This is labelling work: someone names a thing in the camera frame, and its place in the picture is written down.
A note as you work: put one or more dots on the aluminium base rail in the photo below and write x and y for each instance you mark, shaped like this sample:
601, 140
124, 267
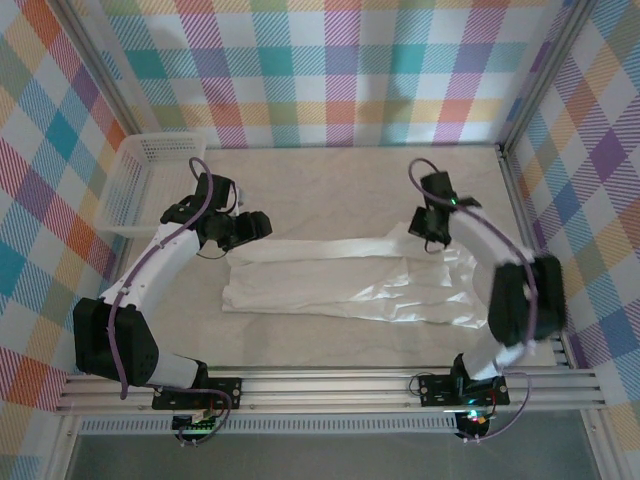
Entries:
325, 387

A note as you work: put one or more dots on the aluminium frame side bar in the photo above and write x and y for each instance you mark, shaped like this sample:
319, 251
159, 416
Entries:
525, 215

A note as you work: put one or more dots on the aluminium frame post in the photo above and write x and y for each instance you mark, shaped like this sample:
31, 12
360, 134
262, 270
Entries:
100, 75
545, 70

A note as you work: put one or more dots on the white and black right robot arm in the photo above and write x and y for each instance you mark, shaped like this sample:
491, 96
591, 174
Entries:
480, 235

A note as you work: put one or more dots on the white t-shirt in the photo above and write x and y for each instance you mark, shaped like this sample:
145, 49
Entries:
350, 290

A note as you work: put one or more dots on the white perforated plastic basket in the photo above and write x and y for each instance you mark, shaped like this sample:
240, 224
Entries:
125, 165

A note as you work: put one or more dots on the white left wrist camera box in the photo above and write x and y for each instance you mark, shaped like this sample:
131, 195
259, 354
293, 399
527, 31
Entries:
239, 197

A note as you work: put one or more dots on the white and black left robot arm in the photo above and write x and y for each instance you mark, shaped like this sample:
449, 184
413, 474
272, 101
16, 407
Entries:
160, 260

